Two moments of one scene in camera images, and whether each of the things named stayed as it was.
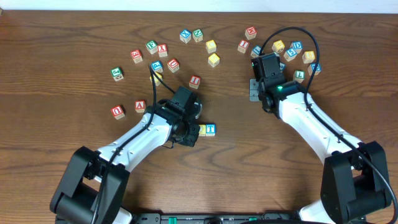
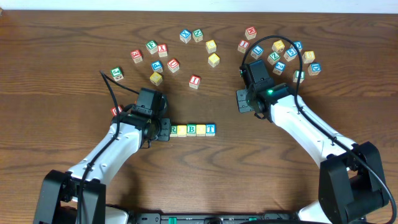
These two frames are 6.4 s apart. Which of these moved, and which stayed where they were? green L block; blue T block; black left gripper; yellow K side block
Moved: black left gripper
Stayed: yellow K side block; green L block; blue T block
